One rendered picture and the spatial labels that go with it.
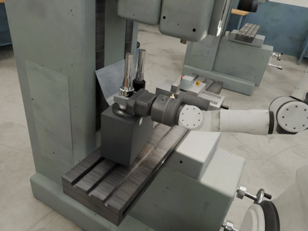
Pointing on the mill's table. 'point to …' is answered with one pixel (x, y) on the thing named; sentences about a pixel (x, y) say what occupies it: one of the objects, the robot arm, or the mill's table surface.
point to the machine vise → (173, 85)
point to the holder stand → (123, 134)
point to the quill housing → (186, 19)
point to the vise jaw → (196, 89)
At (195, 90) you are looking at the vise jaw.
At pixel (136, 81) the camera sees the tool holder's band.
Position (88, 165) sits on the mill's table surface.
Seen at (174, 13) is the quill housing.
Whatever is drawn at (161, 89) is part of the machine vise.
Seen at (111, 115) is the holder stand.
